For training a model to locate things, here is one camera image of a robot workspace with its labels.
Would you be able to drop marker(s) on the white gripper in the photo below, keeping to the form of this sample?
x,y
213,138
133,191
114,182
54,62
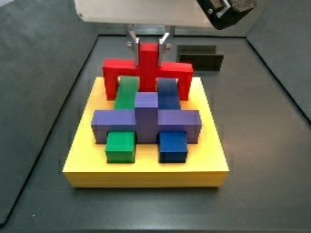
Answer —
x,y
149,12

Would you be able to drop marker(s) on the red cross-shaped block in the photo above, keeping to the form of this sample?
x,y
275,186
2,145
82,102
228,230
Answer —
x,y
148,70

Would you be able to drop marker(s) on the yellow base board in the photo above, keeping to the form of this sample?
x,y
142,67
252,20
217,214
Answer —
x,y
204,169

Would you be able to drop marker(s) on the black slotted holder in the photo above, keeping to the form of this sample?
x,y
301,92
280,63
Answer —
x,y
203,57

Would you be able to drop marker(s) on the purple cross-shaped block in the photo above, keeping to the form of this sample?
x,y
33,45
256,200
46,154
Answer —
x,y
147,120

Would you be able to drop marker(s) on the green long block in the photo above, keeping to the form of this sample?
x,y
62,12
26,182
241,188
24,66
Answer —
x,y
120,146

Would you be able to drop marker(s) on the blue long block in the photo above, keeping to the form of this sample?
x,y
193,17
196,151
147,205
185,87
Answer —
x,y
172,142

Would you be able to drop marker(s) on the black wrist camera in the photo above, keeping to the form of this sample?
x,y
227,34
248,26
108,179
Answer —
x,y
225,12

